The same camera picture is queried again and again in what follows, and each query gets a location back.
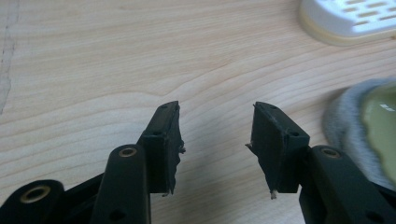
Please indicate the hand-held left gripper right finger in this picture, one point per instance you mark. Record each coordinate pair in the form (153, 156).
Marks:
(277, 146)

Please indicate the grey bowl with green contents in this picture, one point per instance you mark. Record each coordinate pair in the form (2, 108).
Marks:
(358, 130)

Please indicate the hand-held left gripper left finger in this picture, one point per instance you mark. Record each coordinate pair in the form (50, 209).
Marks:
(162, 146)

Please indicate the white slotted plastic tray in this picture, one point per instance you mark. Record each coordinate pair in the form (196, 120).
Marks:
(348, 20)

